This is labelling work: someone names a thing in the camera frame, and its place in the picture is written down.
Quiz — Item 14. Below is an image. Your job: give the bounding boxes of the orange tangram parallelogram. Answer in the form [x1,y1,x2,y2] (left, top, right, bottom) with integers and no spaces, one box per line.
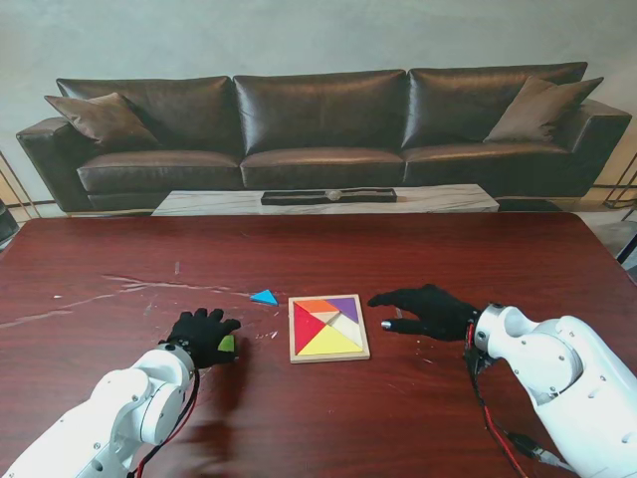
[294,298,340,317]

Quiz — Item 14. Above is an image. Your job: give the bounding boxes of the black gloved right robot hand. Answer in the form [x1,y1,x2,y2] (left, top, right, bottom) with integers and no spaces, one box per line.
[367,284,482,344]

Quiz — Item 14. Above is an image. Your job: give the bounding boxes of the dark brown leather sofa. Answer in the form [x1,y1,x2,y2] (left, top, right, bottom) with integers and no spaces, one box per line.
[15,61,633,216]

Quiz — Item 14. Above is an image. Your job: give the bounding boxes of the square wooden puzzle tray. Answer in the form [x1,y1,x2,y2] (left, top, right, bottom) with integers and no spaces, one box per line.
[288,294,371,365]

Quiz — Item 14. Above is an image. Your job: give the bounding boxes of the large yellow tangram triangle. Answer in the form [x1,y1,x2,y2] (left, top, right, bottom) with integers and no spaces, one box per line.
[297,326,362,356]

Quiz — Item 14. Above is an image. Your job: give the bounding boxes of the thin metal side table frame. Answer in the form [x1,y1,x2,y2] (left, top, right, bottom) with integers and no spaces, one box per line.
[0,148,44,220]
[601,148,637,210]

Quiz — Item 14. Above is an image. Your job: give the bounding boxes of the marble coffee table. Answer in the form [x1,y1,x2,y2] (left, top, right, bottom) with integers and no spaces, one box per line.
[150,183,501,217]

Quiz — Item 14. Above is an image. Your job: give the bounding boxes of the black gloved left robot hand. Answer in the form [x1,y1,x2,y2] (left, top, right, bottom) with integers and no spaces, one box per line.
[157,308,243,370]

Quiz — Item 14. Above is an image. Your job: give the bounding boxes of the purple tangram triangle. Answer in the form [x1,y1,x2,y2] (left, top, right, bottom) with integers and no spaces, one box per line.
[325,297,359,326]

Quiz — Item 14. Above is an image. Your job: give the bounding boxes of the red black left arm cable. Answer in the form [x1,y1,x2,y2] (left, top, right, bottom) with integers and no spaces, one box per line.
[126,367,201,478]

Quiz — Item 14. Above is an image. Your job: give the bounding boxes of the red black right arm cable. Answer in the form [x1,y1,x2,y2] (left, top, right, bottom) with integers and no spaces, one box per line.
[463,343,563,478]

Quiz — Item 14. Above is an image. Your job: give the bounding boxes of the large red tangram triangle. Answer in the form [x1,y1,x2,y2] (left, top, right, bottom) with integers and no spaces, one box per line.
[294,302,328,355]

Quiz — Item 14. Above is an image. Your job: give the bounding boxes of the red black arm cable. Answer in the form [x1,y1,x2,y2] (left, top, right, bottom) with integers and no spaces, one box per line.
[126,367,201,478]
[463,343,563,478]

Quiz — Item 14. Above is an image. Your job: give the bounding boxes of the brown sofa cushion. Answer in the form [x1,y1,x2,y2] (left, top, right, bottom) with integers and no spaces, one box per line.
[43,92,161,149]
[483,75,605,144]

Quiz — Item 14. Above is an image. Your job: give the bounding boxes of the long black decorative tray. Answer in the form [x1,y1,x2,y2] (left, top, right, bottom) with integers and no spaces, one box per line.
[261,187,398,206]

